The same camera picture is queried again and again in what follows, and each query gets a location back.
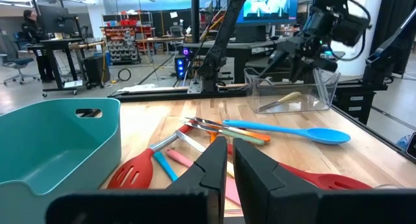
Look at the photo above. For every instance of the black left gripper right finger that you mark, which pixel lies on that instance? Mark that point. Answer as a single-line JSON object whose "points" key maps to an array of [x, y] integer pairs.
{"points": [[260, 185]]}

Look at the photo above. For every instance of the blue silicone spoon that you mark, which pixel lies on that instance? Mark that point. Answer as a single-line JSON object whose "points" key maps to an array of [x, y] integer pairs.
{"points": [[325, 135]]}

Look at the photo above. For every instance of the computer tower with blue lights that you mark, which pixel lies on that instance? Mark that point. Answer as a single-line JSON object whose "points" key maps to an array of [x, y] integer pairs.
{"points": [[181, 65]]}

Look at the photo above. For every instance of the red grey parts bin rack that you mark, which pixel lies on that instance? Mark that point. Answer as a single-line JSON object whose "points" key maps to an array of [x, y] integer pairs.
{"points": [[122, 45]]}

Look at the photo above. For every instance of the clear plastic bin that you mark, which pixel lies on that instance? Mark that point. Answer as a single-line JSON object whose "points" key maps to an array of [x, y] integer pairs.
{"points": [[292, 104]]}

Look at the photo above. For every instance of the pink silicone spatula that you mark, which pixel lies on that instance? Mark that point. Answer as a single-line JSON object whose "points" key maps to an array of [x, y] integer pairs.
{"points": [[178, 157]]}

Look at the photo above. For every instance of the grey office chair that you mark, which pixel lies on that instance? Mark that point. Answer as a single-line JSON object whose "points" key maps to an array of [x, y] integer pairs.
{"points": [[16, 61]]}

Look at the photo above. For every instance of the red slotted spoon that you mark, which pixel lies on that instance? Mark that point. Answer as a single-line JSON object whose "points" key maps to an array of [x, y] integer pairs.
{"points": [[328, 180]]}

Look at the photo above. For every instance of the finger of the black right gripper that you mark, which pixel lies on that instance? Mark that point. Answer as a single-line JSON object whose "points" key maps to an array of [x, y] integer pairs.
{"points": [[274, 62], [299, 70]]}

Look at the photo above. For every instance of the black standing desk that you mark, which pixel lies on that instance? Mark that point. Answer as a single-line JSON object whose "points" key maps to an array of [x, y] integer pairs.
{"points": [[58, 43]]}

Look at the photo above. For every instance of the person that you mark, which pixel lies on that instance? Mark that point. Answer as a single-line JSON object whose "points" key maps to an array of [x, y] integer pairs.
{"points": [[34, 32]]}

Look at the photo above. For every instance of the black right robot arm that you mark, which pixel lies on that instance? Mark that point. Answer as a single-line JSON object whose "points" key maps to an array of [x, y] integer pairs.
{"points": [[221, 39]]}

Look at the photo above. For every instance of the teal plastic bin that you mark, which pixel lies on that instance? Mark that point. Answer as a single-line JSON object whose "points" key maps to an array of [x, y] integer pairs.
{"points": [[48, 146]]}

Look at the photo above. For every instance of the black drawer cabinet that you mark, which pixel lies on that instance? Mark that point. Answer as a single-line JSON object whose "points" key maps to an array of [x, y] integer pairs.
{"points": [[354, 104]]}

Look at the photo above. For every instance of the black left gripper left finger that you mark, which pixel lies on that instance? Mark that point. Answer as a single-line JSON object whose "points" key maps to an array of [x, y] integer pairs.
{"points": [[201, 185]]}

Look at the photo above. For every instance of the wooden workbench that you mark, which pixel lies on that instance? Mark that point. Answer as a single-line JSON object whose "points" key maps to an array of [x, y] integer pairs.
{"points": [[162, 39]]}

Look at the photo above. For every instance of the large wall display screen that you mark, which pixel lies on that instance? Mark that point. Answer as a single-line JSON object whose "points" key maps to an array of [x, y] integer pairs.
{"points": [[266, 4]]}

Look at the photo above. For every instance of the black monitor on stand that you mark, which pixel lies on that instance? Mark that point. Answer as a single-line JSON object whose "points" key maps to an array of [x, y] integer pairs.
{"points": [[57, 19]]}

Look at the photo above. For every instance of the black box on floor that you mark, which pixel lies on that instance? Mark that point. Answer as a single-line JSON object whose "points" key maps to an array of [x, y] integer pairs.
{"points": [[96, 71]]}

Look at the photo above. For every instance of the black curtain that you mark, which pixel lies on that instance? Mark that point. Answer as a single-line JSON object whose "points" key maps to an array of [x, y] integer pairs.
{"points": [[393, 16]]}

